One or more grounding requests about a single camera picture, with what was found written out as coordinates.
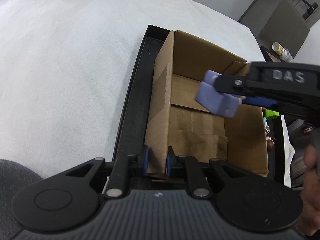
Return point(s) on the red blue figurine with mug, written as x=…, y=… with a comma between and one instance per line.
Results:
x=266, y=126

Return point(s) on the green hexagonal container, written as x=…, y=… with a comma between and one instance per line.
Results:
x=270, y=115

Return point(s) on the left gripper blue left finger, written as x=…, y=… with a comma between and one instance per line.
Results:
x=145, y=155

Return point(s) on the brown cardboard box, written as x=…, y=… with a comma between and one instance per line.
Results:
x=177, y=120

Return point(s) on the purple cube figurine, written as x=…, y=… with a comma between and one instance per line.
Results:
x=220, y=104

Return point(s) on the black rectangular tray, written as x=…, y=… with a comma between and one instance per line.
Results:
x=134, y=119

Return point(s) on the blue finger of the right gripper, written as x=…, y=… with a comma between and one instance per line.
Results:
x=258, y=101

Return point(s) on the black side table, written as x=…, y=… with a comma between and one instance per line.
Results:
x=269, y=56

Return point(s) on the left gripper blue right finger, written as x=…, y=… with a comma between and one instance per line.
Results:
x=170, y=160

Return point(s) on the stacked paper cups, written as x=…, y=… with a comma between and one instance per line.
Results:
x=282, y=52

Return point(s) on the brown bear figurine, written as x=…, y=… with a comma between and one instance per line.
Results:
x=270, y=141

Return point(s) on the person's right hand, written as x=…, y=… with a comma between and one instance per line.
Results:
x=308, y=223

